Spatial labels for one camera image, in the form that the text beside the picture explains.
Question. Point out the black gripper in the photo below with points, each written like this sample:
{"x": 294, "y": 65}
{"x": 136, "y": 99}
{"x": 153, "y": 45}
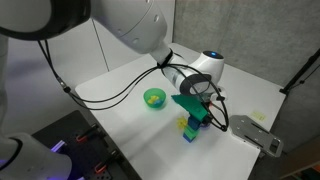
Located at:
{"x": 208, "y": 100}

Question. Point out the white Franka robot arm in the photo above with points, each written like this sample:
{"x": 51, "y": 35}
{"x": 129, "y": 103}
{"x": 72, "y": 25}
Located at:
{"x": 133, "y": 20}

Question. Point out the green cube block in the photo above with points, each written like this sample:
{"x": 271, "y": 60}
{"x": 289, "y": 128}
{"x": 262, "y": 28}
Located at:
{"x": 191, "y": 132}

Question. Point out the yellow star block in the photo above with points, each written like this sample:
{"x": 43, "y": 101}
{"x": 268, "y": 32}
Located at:
{"x": 181, "y": 122}

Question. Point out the blue flat block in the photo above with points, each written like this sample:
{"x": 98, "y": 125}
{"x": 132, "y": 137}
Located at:
{"x": 188, "y": 138}

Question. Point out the grey metal mounting plate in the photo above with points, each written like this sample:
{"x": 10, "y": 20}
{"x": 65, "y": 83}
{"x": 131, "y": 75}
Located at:
{"x": 250, "y": 131}

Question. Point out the small blue toy piece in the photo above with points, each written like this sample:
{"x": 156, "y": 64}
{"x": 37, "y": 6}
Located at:
{"x": 159, "y": 101}

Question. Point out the yellow-green sticker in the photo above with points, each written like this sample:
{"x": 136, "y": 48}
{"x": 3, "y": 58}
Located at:
{"x": 258, "y": 115}

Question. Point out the yellow toy piece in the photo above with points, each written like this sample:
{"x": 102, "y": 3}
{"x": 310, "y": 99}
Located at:
{"x": 153, "y": 99}

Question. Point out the green plastic bowl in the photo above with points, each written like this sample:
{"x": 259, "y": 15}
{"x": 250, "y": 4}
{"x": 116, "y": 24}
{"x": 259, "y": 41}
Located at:
{"x": 148, "y": 95}

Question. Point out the wooden toy shelf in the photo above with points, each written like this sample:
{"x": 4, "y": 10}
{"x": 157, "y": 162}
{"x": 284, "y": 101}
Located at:
{"x": 300, "y": 163}

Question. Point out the black stand pole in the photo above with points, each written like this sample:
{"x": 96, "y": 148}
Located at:
{"x": 300, "y": 74}

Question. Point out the black red clamp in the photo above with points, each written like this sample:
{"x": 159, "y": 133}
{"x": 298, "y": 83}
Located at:
{"x": 105, "y": 162}
{"x": 87, "y": 133}

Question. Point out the black perforated base board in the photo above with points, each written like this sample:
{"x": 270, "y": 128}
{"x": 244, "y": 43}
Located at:
{"x": 76, "y": 126}

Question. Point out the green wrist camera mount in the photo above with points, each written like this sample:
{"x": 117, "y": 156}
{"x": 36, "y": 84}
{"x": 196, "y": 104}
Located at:
{"x": 191, "y": 106}

